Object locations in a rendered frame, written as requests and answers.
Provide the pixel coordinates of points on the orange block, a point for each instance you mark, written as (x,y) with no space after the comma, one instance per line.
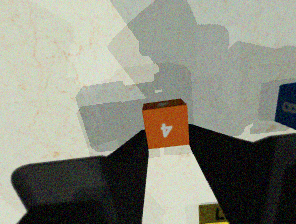
(166,123)

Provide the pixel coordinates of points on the blue block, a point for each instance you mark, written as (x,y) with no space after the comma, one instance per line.
(286,105)

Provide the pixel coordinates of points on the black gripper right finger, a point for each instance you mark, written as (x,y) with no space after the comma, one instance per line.
(245,177)

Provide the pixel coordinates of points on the yellow block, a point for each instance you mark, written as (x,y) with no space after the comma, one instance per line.
(211,214)

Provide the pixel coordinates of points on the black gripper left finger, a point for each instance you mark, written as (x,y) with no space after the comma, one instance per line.
(118,181)

